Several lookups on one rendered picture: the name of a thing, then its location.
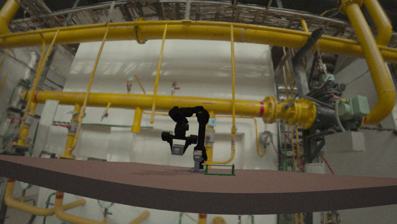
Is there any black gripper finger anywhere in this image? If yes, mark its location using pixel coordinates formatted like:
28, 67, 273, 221
183, 139, 192, 153
167, 137, 173, 151

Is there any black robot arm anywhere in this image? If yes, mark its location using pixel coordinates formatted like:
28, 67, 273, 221
168, 106, 209, 169

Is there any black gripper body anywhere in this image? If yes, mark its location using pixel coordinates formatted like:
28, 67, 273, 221
161, 132, 197, 144

